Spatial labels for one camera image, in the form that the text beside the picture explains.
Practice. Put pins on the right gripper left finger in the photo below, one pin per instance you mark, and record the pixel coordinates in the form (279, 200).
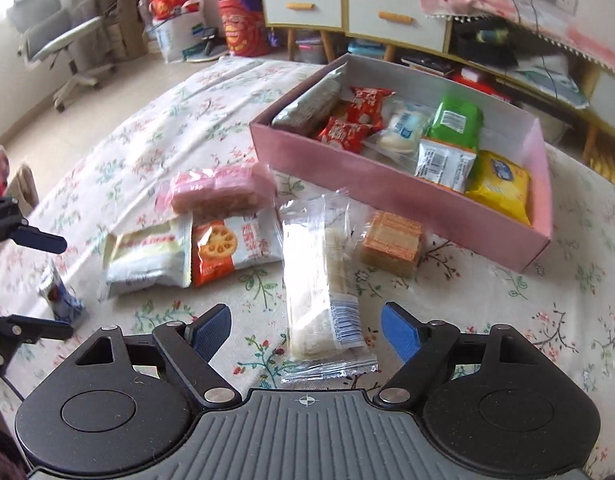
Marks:
(187, 350)

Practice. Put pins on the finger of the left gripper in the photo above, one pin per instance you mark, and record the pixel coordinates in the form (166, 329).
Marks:
(30, 237)
(16, 330)

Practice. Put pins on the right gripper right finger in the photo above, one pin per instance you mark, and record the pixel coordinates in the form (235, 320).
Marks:
(424, 349)

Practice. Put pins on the blue white small snack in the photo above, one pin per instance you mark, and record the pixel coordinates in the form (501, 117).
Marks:
(63, 302)

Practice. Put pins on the cream white snack packet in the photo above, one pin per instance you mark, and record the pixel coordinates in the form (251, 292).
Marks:
(159, 255)

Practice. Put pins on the clear rice cracker pack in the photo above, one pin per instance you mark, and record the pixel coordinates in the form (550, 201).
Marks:
(326, 337)

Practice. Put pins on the orange lotus cracker packet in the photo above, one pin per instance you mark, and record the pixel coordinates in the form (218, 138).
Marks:
(221, 247)

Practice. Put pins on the pink wafer snack pack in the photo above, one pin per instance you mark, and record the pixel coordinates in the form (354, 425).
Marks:
(218, 193)

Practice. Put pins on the yellow biscuit packet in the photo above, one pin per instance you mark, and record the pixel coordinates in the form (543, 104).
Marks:
(501, 185)

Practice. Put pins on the orange white small packet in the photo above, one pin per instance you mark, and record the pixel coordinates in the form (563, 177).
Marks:
(444, 164)

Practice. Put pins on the white blue bread packet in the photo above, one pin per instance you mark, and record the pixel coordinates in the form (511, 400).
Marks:
(404, 123)

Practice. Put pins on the green snack packet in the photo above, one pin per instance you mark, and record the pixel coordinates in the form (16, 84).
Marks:
(457, 122)

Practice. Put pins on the red snack packet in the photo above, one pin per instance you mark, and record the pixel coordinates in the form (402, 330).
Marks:
(366, 106)
(343, 135)

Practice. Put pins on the chocolate roll white packet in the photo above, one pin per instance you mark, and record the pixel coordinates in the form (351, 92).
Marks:
(306, 112)

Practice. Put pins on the brown wafer cracker stack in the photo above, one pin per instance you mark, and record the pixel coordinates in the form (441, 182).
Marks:
(392, 243)

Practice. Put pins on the floral tablecloth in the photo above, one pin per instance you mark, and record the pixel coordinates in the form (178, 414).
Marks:
(564, 303)

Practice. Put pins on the pink cardboard box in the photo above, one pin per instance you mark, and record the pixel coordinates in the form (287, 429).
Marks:
(386, 180)

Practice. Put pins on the grey office chair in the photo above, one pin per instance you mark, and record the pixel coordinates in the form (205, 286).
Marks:
(47, 29)

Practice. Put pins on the white shopping bag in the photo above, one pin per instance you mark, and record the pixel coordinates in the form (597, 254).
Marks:
(178, 27)

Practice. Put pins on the wooden drawer cabinet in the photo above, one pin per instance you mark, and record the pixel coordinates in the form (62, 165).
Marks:
(536, 49)

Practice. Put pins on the pink cloth cover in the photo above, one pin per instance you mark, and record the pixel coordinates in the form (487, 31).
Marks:
(541, 18)

